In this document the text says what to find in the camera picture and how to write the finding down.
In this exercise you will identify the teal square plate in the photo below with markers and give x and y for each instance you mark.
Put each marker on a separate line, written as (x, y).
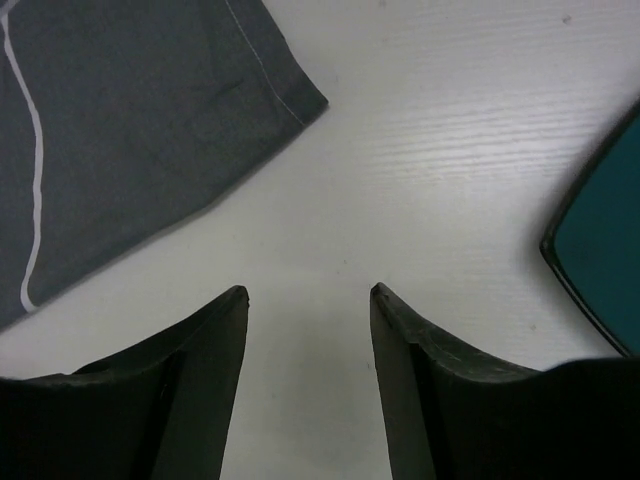
(591, 243)

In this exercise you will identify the grey striped placemat cloth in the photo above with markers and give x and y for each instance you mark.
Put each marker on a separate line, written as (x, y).
(120, 119)

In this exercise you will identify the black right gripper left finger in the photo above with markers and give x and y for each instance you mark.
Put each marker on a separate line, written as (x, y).
(159, 409)

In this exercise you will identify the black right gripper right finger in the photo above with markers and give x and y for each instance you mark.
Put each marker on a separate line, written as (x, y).
(453, 411)

